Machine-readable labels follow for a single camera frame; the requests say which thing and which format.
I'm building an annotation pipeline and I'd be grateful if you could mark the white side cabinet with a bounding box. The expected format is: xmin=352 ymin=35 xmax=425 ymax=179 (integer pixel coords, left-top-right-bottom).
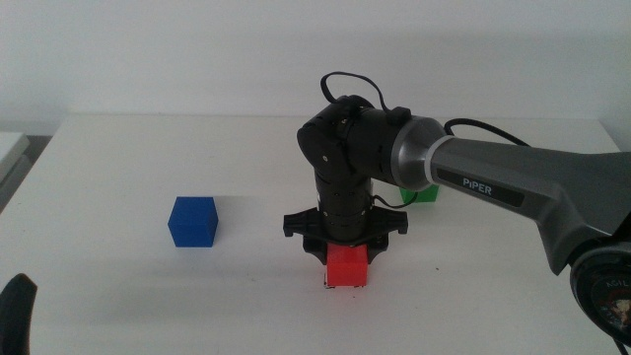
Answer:
xmin=0 ymin=131 xmax=34 ymax=213

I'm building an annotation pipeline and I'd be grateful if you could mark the thin black cable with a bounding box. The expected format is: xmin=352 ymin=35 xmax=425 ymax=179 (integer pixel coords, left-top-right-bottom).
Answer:
xmin=372 ymin=191 xmax=421 ymax=209
xmin=319 ymin=71 xmax=413 ymax=125
xmin=443 ymin=117 xmax=532 ymax=148

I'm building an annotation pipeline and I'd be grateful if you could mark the green cube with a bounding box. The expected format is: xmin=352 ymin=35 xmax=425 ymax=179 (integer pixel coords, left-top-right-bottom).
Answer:
xmin=398 ymin=183 xmax=441 ymax=205

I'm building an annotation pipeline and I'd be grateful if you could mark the red cube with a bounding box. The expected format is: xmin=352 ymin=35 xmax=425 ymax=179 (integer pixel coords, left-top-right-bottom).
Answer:
xmin=325 ymin=243 xmax=370 ymax=289

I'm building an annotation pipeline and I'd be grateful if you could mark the blue cube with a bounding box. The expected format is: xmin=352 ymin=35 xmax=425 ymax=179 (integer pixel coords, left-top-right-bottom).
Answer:
xmin=167 ymin=195 xmax=220 ymax=249

